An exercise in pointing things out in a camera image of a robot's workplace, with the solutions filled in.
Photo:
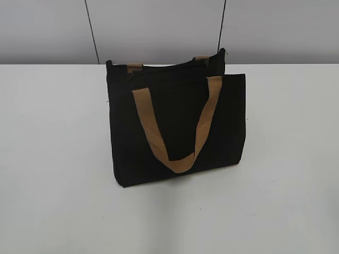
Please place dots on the black canvas tote bag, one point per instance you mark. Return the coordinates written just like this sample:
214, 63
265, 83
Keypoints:
178, 93

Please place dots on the tan front bag handle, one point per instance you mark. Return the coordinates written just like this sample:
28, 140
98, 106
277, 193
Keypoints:
144, 106

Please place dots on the tan bag handle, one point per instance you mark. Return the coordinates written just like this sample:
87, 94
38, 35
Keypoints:
131, 67
144, 106

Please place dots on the tan rear bag handle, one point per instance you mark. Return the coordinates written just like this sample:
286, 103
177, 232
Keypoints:
131, 67

